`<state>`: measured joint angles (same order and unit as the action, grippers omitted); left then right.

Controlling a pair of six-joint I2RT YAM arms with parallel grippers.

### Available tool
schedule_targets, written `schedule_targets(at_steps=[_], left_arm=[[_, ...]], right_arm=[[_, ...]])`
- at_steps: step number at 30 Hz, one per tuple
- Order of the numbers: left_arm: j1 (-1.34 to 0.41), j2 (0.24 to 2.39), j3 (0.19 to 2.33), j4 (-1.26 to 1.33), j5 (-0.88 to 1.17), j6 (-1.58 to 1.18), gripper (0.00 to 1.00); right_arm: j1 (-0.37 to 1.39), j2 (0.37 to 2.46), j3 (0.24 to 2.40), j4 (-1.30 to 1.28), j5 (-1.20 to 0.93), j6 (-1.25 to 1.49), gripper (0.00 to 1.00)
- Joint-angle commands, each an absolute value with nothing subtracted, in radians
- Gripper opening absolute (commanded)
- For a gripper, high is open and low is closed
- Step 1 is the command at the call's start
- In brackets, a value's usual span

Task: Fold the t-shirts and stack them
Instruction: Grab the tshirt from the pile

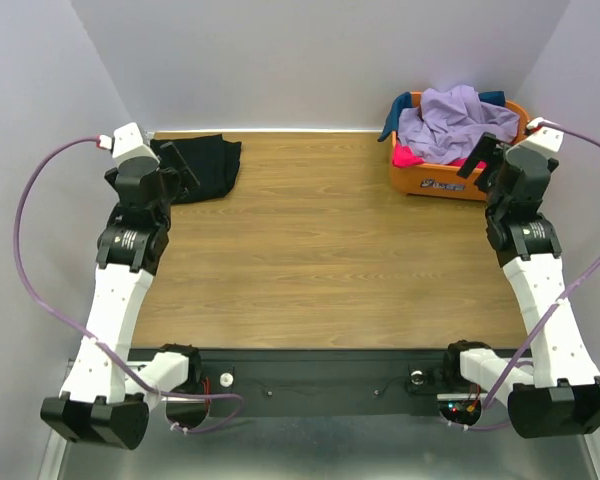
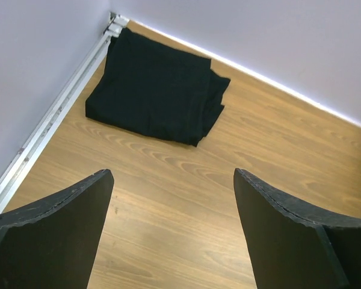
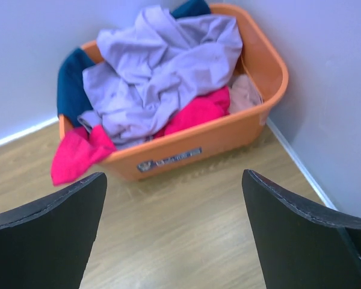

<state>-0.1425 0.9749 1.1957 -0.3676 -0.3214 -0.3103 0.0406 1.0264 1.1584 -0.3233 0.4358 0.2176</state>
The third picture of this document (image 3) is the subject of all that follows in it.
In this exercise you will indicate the dark blue t shirt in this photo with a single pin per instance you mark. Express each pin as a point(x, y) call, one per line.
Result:
point(71, 98)

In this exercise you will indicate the lavender t shirt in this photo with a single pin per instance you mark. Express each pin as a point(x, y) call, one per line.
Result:
point(153, 69)

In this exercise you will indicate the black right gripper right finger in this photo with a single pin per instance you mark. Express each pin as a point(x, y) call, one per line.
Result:
point(300, 243)

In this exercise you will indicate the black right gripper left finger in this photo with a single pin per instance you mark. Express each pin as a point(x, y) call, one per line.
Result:
point(47, 242)

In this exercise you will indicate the pink t shirt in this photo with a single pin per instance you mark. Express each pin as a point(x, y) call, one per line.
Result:
point(79, 149)

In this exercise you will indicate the pale pink garment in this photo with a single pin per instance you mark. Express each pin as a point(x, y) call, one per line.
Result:
point(243, 94)

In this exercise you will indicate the orange plastic laundry basket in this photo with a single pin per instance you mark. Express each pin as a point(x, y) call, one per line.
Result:
point(263, 65)

